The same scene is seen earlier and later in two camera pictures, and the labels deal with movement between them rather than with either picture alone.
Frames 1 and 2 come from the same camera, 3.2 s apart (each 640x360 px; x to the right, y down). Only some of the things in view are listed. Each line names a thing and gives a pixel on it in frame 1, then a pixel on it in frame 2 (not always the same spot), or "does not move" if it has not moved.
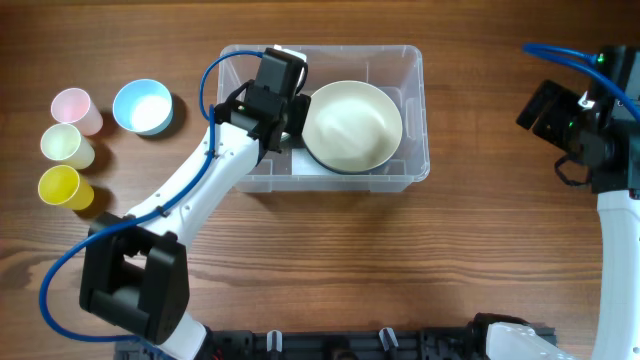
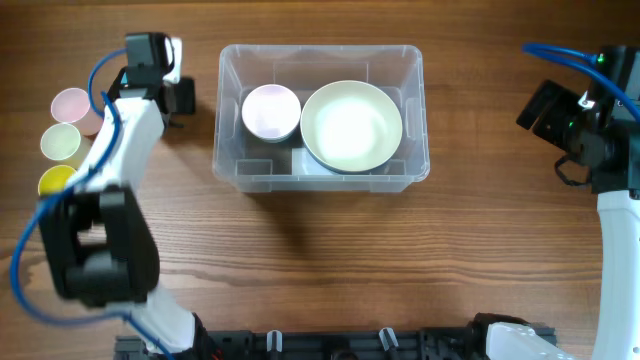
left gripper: x=301 y=105 to x=187 y=105
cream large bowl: x=352 y=126 does not move
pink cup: x=73 y=106 does not move
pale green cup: x=63 y=142 does not move
